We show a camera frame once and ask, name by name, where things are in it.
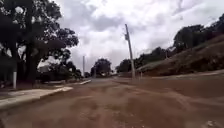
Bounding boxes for leaning utility pole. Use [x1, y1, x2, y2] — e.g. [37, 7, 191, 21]
[124, 23, 137, 80]

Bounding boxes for thin pole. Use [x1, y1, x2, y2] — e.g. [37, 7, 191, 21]
[82, 55, 86, 78]

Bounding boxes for dark bushes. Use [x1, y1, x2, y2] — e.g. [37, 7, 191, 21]
[36, 61, 84, 84]

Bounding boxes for pale concrete pavement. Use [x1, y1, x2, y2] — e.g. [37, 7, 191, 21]
[0, 79, 92, 108]

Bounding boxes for brown dirt road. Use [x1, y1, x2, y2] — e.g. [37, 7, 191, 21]
[0, 77, 224, 128]

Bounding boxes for earth embankment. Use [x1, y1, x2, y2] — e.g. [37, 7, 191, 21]
[117, 34, 224, 79]

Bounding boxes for distant dark tree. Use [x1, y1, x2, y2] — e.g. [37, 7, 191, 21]
[90, 57, 113, 78]

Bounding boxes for white post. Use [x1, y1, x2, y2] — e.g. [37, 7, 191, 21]
[12, 70, 18, 90]

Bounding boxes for large dark tree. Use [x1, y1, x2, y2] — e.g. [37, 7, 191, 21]
[0, 0, 80, 88]

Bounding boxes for row of trees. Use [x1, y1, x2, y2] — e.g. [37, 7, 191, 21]
[115, 13, 224, 74]

